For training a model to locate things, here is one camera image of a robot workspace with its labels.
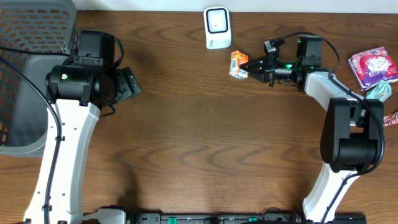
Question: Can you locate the white barcode scanner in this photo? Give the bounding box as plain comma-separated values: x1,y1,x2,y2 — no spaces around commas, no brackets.
203,6,232,50

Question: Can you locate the pink purple liner pack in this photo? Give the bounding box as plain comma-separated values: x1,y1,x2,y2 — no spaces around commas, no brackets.
348,47,397,91

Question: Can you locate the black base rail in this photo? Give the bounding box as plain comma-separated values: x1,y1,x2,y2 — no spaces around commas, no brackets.
127,212,368,224

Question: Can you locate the grey plastic basket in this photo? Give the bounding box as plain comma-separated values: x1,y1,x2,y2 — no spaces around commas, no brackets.
1,0,79,157

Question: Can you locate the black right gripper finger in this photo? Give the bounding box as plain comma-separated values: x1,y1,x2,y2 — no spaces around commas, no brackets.
239,57,264,69
248,72,265,83

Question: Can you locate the orange Top chocolate bar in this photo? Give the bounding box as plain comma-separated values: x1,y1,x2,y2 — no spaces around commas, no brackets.
383,111,398,127

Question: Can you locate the teal snack wrapper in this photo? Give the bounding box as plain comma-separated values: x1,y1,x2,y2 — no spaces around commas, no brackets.
366,80,392,102

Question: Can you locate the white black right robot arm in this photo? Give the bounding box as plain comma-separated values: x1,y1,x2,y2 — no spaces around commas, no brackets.
239,32,385,223

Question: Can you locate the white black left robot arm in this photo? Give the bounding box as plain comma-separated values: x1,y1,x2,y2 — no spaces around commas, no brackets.
24,30,141,224

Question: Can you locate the orange white tissue pack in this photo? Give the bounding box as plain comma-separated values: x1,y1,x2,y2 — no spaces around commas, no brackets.
229,50,249,79

